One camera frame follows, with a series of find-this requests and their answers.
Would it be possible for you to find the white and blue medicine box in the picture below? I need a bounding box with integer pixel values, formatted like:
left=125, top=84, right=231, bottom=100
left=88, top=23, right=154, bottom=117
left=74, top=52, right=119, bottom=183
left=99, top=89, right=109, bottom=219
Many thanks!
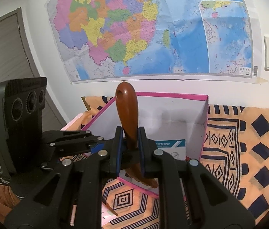
left=154, top=139, right=187, bottom=162

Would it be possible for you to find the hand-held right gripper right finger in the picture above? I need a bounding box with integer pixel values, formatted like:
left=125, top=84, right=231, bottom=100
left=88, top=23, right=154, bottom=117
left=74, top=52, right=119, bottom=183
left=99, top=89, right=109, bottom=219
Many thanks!
left=138, top=126, right=256, bottom=229

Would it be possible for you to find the colourful wall map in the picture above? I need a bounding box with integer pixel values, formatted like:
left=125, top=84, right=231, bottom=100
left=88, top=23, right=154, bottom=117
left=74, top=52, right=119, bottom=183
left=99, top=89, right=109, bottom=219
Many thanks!
left=44, top=0, right=259, bottom=85

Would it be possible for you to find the grey-brown door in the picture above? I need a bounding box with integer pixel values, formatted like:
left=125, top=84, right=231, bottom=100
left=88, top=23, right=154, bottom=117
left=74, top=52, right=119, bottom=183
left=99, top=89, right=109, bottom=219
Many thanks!
left=0, top=8, right=70, bottom=167

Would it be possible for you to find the brown wooden spoon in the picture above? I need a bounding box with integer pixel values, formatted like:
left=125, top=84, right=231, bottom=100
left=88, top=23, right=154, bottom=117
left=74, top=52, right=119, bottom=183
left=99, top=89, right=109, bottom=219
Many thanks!
left=115, top=82, right=159, bottom=189

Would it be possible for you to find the pink mat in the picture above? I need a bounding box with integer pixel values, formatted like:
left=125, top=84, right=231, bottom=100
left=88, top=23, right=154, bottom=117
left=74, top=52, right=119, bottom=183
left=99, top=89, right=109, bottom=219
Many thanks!
left=60, top=113, right=85, bottom=131

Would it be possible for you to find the pink-edged white cardboard box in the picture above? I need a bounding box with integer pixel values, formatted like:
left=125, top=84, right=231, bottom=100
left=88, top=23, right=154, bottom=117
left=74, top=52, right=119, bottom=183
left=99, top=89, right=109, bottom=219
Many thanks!
left=81, top=91, right=209, bottom=198

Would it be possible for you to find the orange patterned blanket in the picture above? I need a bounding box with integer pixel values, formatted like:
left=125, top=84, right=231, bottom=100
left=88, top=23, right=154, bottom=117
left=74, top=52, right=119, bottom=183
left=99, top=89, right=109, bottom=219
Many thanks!
left=72, top=96, right=269, bottom=229

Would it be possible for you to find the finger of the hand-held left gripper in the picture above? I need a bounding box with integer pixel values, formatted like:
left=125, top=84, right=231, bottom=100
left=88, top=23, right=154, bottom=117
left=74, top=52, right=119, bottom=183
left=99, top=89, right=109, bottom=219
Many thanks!
left=49, top=135, right=105, bottom=158
left=43, top=130, right=93, bottom=146

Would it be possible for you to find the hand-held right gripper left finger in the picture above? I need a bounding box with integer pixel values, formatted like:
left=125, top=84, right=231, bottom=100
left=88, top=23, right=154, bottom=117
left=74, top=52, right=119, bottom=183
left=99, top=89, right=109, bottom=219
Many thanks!
left=3, top=126, right=123, bottom=229

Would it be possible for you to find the pink packet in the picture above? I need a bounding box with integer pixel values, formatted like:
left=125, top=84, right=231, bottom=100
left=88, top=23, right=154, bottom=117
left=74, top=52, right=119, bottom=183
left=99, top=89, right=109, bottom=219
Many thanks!
left=101, top=199, right=119, bottom=228

